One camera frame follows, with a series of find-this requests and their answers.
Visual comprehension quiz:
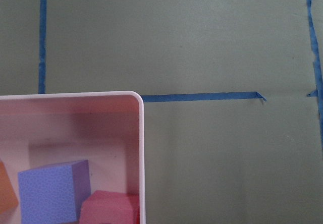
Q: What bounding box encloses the red foam block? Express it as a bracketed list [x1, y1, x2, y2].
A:
[79, 191, 140, 223]

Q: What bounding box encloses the purple foam block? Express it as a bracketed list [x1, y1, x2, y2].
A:
[18, 160, 91, 223]

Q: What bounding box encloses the orange foam block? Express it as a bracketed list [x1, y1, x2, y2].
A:
[1, 161, 19, 214]

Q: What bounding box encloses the pink plastic bin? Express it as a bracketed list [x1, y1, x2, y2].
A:
[0, 91, 146, 223]

